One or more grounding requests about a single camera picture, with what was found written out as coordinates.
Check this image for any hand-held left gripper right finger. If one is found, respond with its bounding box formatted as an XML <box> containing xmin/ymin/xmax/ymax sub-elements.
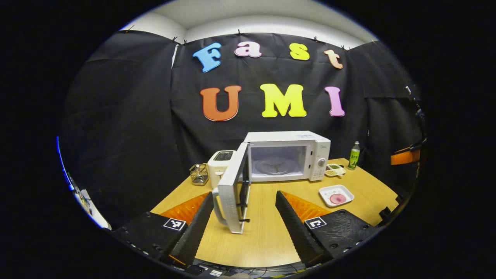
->
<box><xmin>275</xmin><ymin>190</ymin><xmax>383</xmax><ymax>269</ymax></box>

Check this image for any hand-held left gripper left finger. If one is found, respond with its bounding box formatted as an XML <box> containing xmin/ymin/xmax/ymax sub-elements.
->
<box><xmin>110</xmin><ymin>191</ymin><xmax>215</xmax><ymax>268</ymax></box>

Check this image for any white square plate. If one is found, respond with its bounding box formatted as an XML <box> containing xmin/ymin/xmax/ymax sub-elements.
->
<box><xmin>319</xmin><ymin>184</ymin><xmax>355</xmax><ymax>208</ymax></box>

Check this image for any white microwave oven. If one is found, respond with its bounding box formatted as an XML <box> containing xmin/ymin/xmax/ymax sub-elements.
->
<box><xmin>212</xmin><ymin>131</ymin><xmax>332</xmax><ymax>234</ymax></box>

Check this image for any green drink bottle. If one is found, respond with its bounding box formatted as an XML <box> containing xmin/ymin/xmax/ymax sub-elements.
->
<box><xmin>348</xmin><ymin>141</ymin><xmax>361</xmax><ymax>171</ymax></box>

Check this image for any white toaster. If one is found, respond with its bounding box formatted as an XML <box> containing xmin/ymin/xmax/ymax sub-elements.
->
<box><xmin>207</xmin><ymin>150</ymin><xmax>237</xmax><ymax>189</ymax></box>

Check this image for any black cable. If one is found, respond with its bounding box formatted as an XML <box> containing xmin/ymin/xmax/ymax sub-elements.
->
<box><xmin>405</xmin><ymin>86</ymin><xmax>427</xmax><ymax>151</ymax></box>

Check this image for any wire mesh basket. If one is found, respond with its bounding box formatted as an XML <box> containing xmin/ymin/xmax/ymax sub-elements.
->
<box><xmin>189</xmin><ymin>163</ymin><xmax>209</xmax><ymax>186</ymax></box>

